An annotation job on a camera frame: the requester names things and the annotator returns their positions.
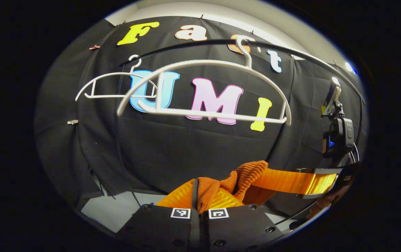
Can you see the small ceiling light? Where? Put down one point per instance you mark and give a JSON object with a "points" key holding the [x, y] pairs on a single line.
{"points": [[350, 67]]}

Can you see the white plastic hanger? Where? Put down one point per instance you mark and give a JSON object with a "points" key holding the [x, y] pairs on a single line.
{"points": [[116, 74], [200, 63]]}

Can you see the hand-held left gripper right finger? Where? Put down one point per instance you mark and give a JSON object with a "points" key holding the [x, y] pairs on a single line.
{"points": [[235, 227]]}

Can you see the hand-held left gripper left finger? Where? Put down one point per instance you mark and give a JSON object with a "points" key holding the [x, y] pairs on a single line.
{"points": [[165, 227]]}

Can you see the black backdrop cloth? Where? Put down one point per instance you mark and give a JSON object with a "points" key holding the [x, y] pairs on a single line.
{"points": [[186, 150]]}

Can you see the black clothes rack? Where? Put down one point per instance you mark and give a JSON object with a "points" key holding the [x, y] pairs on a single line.
{"points": [[193, 43]]}

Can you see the silver binder clip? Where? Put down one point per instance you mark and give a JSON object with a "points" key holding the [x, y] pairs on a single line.
{"points": [[72, 122]]}

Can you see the copper binder clip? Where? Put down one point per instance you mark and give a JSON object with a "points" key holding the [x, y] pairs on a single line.
{"points": [[94, 47]]}

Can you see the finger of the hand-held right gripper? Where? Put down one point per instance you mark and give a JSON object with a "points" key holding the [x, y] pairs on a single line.
{"points": [[291, 182]]}

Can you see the row of black cloth clips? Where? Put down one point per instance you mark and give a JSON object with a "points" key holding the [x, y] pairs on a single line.
{"points": [[202, 16]]}

